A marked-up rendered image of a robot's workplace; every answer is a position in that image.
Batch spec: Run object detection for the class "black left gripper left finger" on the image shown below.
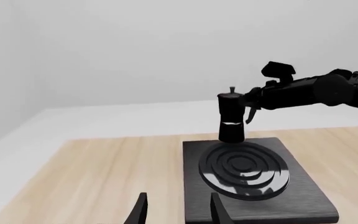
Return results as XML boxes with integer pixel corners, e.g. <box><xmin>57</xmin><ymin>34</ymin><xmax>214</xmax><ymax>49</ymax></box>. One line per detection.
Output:
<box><xmin>126</xmin><ymin>192</ymin><xmax>149</xmax><ymax>224</ymax></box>

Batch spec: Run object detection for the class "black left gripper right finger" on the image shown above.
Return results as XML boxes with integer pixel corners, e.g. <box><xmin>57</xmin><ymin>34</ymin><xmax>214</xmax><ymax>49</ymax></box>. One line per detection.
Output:
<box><xmin>210</xmin><ymin>192</ymin><xmax>234</xmax><ymax>224</ymax></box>

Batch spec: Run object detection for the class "flat black stove plate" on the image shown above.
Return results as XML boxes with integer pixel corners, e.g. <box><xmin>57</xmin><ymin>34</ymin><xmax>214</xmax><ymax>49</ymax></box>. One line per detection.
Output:
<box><xmin>182</xmin><ymin>136</ymin><xmax>340</xmax><ymax>224</ymax></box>

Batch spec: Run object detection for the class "small flat plate on stalk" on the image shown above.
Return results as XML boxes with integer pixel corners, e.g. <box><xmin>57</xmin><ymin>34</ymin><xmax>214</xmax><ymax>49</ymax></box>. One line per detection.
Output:
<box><xmin>260</xmin><ymin>60</ymin><xmax>296</xmax><ymax>83</ymax></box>

